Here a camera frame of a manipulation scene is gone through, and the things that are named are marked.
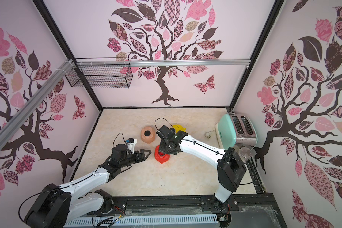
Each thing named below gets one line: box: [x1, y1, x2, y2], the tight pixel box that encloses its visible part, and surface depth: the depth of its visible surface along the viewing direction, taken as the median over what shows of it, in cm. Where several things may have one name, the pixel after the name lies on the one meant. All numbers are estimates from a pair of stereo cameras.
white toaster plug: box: [204, 129, 216, 139], surface depth 103 cm
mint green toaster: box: [215, 113, 258, 150], surface depth 89 cm
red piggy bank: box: [154, 144, 171, 164], surface depth 85 cm
